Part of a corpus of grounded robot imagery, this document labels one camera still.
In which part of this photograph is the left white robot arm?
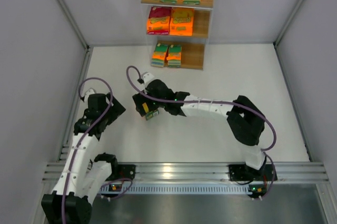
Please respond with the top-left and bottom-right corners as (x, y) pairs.
(41, 93), (126, 223)

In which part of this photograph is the pink Scrub Mommy box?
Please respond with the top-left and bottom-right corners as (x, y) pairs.
(146, 6), (172, 35)

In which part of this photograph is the orange yellow sponge pack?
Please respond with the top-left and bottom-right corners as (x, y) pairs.
(142, 103), (159, 121)

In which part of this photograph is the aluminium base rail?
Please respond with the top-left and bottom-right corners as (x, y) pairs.
(42, 161), (330, 195)

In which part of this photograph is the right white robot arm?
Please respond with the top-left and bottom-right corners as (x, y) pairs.
(132, 79), (266, 182)

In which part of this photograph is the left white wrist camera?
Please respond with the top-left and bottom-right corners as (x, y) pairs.
(81, 88), (96, 103)

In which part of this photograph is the small green orange sponge pack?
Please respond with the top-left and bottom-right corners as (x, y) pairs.
(166, 44), (182, 68)

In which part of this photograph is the orange Scrub Daddy box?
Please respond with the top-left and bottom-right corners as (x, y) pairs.
(170, 7), (194, 36)

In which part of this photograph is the clear acrylic shelf unit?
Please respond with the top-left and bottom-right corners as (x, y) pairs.
(140, 0), (215, 70)

